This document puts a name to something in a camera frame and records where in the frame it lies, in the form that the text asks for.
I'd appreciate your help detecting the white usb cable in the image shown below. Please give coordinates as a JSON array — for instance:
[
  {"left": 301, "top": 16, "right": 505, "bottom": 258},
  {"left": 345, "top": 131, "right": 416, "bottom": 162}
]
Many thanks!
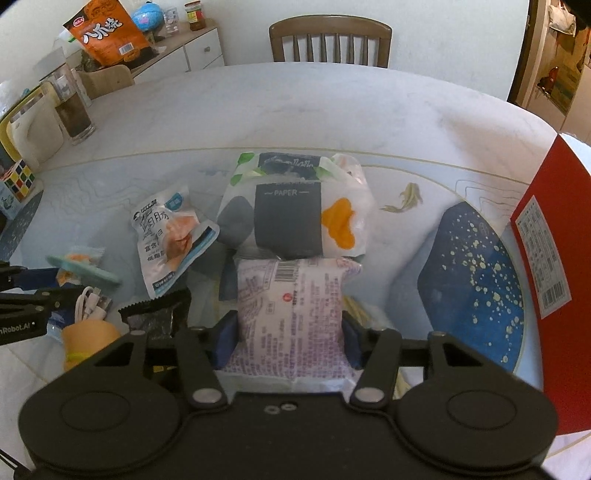
[{"left": 73, "top": 285, "right": 112, "bottom": 322}]

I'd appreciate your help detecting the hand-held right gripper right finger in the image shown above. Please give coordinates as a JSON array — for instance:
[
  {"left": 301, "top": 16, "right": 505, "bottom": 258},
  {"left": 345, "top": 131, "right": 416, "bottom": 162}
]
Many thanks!
[{"left": 342, "top": 315, "right": 490, "bottom": 409}]

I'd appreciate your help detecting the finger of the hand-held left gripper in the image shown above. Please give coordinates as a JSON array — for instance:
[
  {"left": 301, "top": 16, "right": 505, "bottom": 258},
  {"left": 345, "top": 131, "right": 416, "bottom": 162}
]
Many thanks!
[
  {"left": 0, "top": 288, "right": 64, "bottom": 318},
  {"left": 0, "top": 263, "right": 62, "bottom": 291}
]

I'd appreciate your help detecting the red lid sauce jar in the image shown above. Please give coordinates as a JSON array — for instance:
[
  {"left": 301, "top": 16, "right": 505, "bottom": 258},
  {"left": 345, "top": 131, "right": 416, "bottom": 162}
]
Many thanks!
[{"left": 184, "top": 1, "right": 205, "bottom": 31}]

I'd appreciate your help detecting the green print cardboard box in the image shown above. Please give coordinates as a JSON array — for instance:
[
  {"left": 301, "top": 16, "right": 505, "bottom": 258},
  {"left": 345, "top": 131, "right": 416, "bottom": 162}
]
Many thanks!
[{"left": 549, "top": 65, "right": 583, "bottom": 116}]

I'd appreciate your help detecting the brown slatted wooden chair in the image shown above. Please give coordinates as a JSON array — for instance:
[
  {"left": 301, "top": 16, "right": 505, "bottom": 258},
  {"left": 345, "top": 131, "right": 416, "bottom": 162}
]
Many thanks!
[{"left": 269, "top": 17, "right": 393, "bottom": 69}]

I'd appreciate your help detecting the yellow toy figure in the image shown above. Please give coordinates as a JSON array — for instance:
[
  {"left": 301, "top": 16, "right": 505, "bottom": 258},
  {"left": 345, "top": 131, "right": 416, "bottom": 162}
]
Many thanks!
[{"left": 62, "top": 320, "right": 122, "bottom": 372}]

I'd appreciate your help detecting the white sideboard cabinet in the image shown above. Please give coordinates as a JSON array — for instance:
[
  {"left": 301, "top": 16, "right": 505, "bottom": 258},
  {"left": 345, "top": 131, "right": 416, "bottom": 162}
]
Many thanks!
[{"left": 65, "top": 25, "right": 226, "bottom": 100}]

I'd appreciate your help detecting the colourful puzzle cube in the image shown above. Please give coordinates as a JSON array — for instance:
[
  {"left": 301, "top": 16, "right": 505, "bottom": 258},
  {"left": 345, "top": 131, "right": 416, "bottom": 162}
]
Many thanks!
[{"left": 0, "top": 159, "right": 37, "bottom": 205}]

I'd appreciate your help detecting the blue globe ball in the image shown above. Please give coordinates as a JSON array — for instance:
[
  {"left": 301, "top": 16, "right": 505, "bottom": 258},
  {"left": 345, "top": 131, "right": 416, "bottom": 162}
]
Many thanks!
[{"left": 131, "top": 4, "right": 163, "bottom": 34}]

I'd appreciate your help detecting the teal plastic stick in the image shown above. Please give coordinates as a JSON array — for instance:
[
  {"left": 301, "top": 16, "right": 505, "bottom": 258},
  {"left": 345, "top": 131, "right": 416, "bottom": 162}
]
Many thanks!
[{"left": 45, "top": 254, "right": 122, "bottom": 288}]

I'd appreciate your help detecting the black snack packet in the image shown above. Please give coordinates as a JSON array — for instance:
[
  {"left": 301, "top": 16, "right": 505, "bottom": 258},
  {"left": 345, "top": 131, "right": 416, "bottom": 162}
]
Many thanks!
[{"left": 119, "top": 289, "right": 193, "bottom": 344}]

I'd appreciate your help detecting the clear glass jar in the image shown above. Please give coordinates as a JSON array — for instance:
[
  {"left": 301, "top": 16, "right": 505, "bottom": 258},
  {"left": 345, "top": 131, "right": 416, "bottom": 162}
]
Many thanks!
[{"left": 163, "top": 7, "right": 182, "bottom": 37}]

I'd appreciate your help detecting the white blue snack packet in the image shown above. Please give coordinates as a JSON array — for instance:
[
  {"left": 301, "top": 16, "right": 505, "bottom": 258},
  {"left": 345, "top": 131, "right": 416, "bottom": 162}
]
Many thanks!
[{"left": 130, "top": 186, "right": 221, "bottom": 299}]

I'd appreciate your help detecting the orange snack bag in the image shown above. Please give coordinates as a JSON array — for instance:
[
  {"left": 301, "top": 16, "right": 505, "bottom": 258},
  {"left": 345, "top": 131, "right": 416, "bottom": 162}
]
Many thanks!
[{"left": 62, "top": 0, "right": 154, "bottom": 71}]

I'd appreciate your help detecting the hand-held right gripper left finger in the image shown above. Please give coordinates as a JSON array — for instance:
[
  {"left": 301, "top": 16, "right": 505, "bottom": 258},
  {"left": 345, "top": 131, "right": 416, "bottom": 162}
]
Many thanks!
[{"left": 95, "top": 311, "right": 238, "bottom": 411}]

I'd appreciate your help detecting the glass of dark drink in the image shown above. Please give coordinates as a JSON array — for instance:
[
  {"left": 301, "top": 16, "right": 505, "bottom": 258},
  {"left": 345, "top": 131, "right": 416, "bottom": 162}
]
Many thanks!
[{"left": 46, "top": 69, "right": 98, "bottom": 145}]

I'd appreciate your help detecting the red cardboard box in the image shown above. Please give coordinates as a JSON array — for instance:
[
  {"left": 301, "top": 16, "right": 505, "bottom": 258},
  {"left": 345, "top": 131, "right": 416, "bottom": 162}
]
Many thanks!
[{"left": 509, "top": 134, "right": 591, "bottom": 438}]

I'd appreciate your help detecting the yellow rimmed tray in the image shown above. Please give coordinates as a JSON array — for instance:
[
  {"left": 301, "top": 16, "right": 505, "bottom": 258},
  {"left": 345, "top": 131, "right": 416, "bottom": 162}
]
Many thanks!
[{"left": 0, "top": 88, "right": 49, "bottom": 160}]

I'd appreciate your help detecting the white plastic jug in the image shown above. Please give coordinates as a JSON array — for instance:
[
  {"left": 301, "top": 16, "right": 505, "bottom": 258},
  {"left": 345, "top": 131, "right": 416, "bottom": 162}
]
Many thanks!
[{"left": 9, "top": 107, "right": 66, "bottom": 172}]

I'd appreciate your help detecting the small orange white candy packet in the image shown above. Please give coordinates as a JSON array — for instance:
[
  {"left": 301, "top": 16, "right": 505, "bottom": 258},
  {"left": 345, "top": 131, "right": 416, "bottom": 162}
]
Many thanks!
[{"left": 55, "top": 247, "right": 106, "bottom": 283}]

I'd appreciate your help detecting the pink white snack packet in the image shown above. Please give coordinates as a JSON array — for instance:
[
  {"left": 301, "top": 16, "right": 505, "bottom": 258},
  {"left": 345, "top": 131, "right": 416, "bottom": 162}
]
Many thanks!
[{"left": 219, "top": 257, "right": 363, "bottom": 393}]

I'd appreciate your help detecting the white tissue pack orange patch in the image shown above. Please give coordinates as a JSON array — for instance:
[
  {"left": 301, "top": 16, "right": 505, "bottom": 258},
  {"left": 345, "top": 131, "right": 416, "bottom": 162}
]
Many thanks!
[{"left": 217, "top": 151, "right": 370, "bottom": 260}]

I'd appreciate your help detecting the cream striped wrapper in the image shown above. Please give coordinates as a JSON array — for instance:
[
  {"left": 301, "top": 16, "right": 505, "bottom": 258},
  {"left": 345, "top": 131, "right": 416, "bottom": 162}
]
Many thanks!
[{"left": 342, "top": 295, "right": 385, "bottom": 334}]

